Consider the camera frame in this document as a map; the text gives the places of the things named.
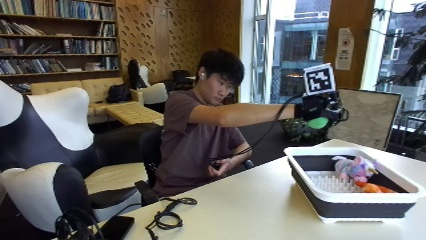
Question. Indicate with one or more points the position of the dark green plush toy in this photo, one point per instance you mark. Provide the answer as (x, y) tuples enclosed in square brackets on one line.
[(306, 130)]

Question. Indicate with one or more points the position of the grey framed board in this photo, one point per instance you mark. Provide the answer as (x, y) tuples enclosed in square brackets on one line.
[(366, 118)]

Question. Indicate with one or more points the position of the white marker cube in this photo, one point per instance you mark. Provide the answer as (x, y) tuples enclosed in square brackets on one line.
[(320, 80)]

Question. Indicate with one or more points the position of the the person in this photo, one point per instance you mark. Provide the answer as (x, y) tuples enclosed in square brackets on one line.
[(195, 140)]

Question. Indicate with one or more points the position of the black office chair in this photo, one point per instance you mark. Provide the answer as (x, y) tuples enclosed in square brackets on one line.
[(151, 153)]

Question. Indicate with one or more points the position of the purple unicorn plush toy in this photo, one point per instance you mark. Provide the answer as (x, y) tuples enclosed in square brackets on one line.
[(354, 168)]

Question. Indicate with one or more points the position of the white paper notice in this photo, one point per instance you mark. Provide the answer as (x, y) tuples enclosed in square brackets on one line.
[(345, 50)]

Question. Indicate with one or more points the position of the orange plush toy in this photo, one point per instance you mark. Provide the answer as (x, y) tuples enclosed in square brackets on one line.
[(373, 188)]

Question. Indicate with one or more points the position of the beige tufted ottoman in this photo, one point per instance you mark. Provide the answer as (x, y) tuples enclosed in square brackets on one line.
[(133, 114)]

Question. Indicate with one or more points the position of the white and grey dish rack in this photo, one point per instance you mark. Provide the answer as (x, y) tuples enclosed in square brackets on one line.
[(337, 203)]

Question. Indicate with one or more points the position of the black smartphone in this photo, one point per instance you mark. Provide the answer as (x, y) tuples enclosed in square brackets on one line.
[(115, 228)]

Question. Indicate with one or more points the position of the small black and white armchair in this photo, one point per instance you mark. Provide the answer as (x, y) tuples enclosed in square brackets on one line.
[(148, 88)]

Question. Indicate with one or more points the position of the black backpack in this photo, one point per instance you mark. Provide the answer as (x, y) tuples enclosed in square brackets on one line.
[(117, 94)]

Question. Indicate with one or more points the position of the beige tufted sofa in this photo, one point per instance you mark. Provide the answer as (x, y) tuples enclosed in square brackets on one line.
[(88, 91)]

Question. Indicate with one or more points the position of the large black and white armchair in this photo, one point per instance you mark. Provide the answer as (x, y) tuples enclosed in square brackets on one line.
[(48, 150)]

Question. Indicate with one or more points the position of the wooden bookshelf with books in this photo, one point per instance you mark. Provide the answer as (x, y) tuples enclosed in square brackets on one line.
[(57, 36)]

